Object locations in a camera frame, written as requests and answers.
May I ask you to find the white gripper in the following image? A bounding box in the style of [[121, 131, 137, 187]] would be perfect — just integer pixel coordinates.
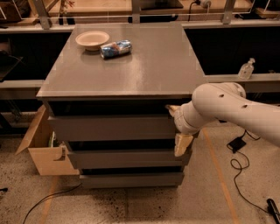
[[165, 104, 201, 157]]

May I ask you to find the grey top drawer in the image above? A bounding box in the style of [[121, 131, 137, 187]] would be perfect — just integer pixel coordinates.
[[48, 115, 175, 142]]

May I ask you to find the grey drawer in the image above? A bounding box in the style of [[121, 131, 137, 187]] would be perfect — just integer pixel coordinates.
[[48, 115, 175, 142], [80, 172, 185, 188], [68, 149, 192, 169]]

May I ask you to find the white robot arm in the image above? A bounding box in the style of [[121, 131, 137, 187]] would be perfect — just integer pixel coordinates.
[[166, 82, 280, 157]]

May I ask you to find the grey bottom drawer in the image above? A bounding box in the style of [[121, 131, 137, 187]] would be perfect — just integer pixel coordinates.
[[80, 172, 185, 188]]

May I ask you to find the grey drawer cabinet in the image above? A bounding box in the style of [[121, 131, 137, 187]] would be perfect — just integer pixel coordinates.
[[37, 23, 206, 175]]

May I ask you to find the grey middle drawer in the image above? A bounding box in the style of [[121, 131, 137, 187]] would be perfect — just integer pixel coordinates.
[[68, 149, 192, 169]]

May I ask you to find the open cardboard box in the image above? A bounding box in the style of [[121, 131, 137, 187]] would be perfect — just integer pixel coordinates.
[[16, 106, 80, 176]]

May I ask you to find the black power adapter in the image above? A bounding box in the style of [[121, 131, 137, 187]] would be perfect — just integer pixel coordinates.
[[227, 136, 246, 153]]

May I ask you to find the clear sanitizer pump bottle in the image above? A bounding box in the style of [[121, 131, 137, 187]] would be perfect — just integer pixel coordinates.
[[238, 58, 256, 80]]

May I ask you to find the crushed blue soda can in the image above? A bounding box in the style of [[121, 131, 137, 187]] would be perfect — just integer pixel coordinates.
[[100, 40, 132, 60]]

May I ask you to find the beige bowl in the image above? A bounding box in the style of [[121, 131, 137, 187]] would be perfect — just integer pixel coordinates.
[[75, 31, 109, 51]]

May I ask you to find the black cylindrical device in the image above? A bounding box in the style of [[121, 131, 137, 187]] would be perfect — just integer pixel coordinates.
[[267, 199, 280, 224]]

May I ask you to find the black floor cable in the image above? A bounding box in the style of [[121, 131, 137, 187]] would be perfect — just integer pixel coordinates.
[[22, 183, 83, 224]]

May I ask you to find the grey metal railing frame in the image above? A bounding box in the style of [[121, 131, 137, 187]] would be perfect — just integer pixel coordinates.
[[0, 0, 280, 35]]

